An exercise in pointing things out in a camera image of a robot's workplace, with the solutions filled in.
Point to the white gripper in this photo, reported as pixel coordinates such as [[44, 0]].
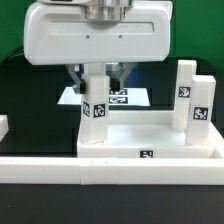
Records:
[[74, 33]]

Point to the white desk top tray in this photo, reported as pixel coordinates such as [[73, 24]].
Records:
[[149, 134]]

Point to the white fence bar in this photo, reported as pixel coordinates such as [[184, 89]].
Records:
[[115, 171], [3, 126]]

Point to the fiducial marker sheet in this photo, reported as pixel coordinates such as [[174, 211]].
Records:
[[126, 97]]

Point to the white front fence bar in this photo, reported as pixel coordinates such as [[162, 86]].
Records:
[[115, 171]]

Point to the white left fence bar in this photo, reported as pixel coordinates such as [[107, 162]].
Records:
[[3, 126]]

